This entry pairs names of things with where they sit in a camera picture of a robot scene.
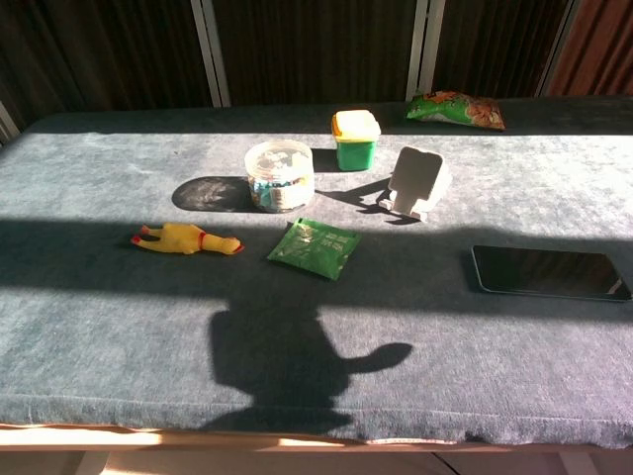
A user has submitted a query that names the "white phone stand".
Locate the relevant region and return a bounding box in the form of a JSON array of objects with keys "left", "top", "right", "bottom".
[{"left": 376, "top": 145, "right": 453, "bottom": 223}]

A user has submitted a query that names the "green foil sachet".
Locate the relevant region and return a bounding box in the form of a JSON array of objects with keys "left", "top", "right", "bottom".
[{"left": 266, "top": 217, "right": 363, "bottom": 282}]

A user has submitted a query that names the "clear plastic round jar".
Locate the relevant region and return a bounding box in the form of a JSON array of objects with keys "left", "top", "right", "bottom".
[{"left": 243, "top": 140, "right": 317, "bottom": 215}]

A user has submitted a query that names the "green bin yellow lid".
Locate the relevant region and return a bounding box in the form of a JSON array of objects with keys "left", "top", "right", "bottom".
[{"left": 330, "top": 109, "right": 383, "bottom": 172}]

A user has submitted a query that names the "yellow rubber chicken toy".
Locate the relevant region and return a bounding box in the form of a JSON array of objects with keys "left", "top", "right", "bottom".
[{"left": 130, "top": 222, "right": 246, "bottom": 257}]

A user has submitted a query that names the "green orange snack bag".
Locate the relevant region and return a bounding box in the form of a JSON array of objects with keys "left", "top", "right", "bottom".
[{"left": 406, "top": 89, "right": 507, "bottom": 132}]

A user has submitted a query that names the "blue-grey table cloth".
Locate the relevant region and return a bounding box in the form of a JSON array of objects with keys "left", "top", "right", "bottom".
[{"left": 0, "top": 96, "right": 633, "bottom": 449}]

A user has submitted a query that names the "red curtain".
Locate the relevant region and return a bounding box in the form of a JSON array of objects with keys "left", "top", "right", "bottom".
[{"left": 545, "top": 0, "right": 633, "bottom": 98}]

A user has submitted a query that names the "white window frame post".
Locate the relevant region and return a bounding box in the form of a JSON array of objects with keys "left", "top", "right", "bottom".
[
  {"left": 535, "top": 0, "right": 581, "bottom": 98},
  {"left": 0, "top": 100, "right": 22, "bottom": 145},
  {"left": 190, "top": 0, "right": 232, "bottom": 108},
  {"left": 406, "top": 0, "right": 447, "bottom": 103}
]

